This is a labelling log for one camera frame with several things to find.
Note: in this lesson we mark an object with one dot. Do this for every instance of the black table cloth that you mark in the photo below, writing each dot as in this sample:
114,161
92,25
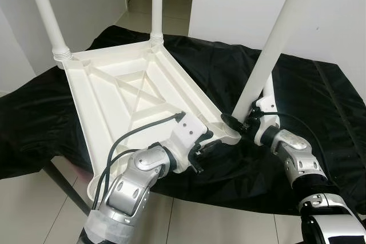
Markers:
320,158

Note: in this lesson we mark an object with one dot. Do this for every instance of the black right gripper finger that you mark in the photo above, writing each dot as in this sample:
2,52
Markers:
231,122

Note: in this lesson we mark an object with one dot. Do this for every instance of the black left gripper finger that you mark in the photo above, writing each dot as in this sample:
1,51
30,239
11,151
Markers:
208,135
211,148

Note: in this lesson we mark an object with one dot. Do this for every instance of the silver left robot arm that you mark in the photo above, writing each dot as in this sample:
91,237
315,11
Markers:
131,181

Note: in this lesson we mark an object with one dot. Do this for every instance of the white plastic table top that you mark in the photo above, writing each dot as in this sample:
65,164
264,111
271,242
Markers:
114,84

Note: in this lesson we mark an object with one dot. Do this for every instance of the black metal table leg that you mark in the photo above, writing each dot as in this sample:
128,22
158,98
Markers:
60,181

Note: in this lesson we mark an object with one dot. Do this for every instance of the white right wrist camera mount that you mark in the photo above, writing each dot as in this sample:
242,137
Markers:
267,107

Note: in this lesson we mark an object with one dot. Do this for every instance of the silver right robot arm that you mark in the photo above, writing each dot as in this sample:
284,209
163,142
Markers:
294,152

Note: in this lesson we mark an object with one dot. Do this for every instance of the white plastic table leg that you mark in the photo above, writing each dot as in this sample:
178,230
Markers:
46,15
280,44
269,87
157,4

